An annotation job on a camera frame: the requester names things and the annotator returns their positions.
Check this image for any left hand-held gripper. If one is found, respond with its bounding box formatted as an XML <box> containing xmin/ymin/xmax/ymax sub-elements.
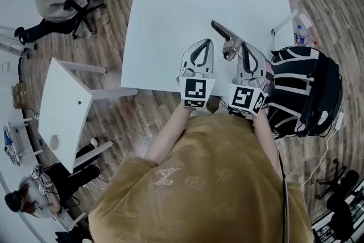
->
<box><xmin>178</xmin><ymin>38</ymin><xmax>217</xmax><ymax>109</ymax></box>

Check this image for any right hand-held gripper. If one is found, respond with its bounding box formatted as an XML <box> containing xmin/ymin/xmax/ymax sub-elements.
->
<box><xmin>228</xmin><ymin>42</ymin><xmax>270</xmax><ymax>117</ymax></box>

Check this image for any grey metal hinge part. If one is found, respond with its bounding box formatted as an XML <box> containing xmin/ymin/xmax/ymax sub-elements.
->
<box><xmin>210</xmin><ymin>19</ymin><xmax>248</xmax><ymax>62</ymax></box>

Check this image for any person's left forearm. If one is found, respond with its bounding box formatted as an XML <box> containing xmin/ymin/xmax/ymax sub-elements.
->
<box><xmin>144</xmin><ymin>101</ymin><xmax>194</xmax><ymax>164</ymax></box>

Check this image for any person's right forearm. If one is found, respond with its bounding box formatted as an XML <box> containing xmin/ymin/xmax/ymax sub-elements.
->
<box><xmin>251</xmin><ymin>112</ymin><xmax>281</xmax><ymax>171</ymax></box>

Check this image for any person's right hand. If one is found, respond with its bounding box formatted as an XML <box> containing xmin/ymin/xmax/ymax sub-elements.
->
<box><xmin>263</xmin><ymin>61</ymin><xmax>276</xmax><ymax>96</ymax></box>

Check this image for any black and white striped backpack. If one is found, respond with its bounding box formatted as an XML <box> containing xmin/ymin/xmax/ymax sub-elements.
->
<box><xmin>266</xmin><ymin>47</ymin><xmax>328</xmax><ymax>137</ymax></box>

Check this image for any black device with screen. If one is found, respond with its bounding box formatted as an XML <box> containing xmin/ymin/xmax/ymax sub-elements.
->
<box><xmin>227</xmin><ymin>106</ymin><xmax>255</xmax><ymax>123</ymax></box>

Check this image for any white table leg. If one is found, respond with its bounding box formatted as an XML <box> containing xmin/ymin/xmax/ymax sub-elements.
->
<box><xmin>271</xmin><ymin>10</ymin><xmax>299</xmax><ymax>38</ymax></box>

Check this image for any plastic bottle blue label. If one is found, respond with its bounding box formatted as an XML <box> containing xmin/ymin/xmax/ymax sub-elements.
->
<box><xmin>294</xmin><ymin>24</ymin><xmax>310</xmax><ymax>46</ymax></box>

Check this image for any plastic bottle red cap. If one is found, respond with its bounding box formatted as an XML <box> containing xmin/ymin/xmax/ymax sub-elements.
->
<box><xmin>308</xmin><ymin>26</ymin><xmax>319</xmax><ymax>48</ymax></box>

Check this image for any black office chair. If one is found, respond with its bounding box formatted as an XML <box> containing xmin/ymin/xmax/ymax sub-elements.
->
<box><xmin>300</xmin><ymin>58</ymin><xmax>344</xmax><ymax>134</ymax></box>

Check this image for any black swivel chair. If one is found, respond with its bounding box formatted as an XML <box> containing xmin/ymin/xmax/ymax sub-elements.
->
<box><xmin>64</xmin><ymin>0</ymin><xmax>107</xmax><ymax>39</ymax></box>

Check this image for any person's mustard yellow shirt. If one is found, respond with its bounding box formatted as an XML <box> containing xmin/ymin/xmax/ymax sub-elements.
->
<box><xmin>88</xmin><ymin>114</ymin><xmax>313</xmax><ymax>243</ymax></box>

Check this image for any small white table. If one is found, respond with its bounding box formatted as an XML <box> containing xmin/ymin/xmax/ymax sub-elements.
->
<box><xmin>38</xmin><ymin>57</ymin><xmax>139</xmax><ymax>174</ymax></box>

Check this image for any black folded chair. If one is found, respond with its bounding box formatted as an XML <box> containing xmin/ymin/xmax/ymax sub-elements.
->
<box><xmin>315</xmin><ymin>160</ymin><xmax>361</xmax><ymax>241</ymax></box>

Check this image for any black metal railing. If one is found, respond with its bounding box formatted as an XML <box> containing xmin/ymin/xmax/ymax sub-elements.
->
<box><xmin>311</xmin><ymin>193</ymin><xmax>364</xmax><ymax>243</ymax></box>

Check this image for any brown cardboard box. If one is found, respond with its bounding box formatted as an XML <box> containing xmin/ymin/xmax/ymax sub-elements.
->
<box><xmin>11</xmin><ymin>84</ymin><xmax>28</xmax><ymax>109</ymax></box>

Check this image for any white power adapter with cable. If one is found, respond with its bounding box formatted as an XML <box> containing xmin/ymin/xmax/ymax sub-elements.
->
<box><xmin>301</xmin><ymin>112</ymin><xmax>345</xmax><ymax>190</ymax></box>

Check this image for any black cable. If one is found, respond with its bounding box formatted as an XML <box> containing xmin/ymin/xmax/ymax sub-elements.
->
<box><xmin>278</xmin><ymin>149</ymin><xmax>288</xmax><ymax>243</ymax></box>

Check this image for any white metal table frame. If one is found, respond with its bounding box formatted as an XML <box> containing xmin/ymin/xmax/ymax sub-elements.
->
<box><xmin>0</xmin><ymin>25</ymin><xmax>38</xmax><ymax>59</ymax></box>

